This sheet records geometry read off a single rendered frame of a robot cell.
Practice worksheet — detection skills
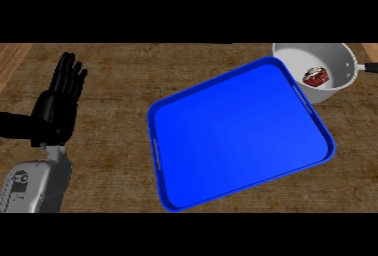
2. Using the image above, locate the white pot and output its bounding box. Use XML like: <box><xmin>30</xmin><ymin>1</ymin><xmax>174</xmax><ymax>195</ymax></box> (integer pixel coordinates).
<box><xmin>270</xmin><ymin>42</ymin><xmax>378</xmax><ymax>105</ymax></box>

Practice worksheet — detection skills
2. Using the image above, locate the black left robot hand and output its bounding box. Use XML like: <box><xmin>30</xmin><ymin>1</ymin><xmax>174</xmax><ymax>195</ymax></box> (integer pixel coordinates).
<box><xmin>0</xmin><ymin>51</ymin><xmax>90</xmax><ymax>148</ymax></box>

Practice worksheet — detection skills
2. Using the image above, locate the blue plastic tray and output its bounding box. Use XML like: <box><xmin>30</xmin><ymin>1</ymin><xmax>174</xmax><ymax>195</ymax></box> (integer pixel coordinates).
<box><xmin>146</xmin><ymin>55</ymin><xmax>338</xmax><ymax>213</ymax></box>

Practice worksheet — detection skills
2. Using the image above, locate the red cupcake with white frosting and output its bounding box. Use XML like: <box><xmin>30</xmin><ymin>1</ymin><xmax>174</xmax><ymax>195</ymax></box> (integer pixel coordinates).
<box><xmin>301</xmin><ymin>66</ymin><xmax>331</xmax><ymax>88</ymax></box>

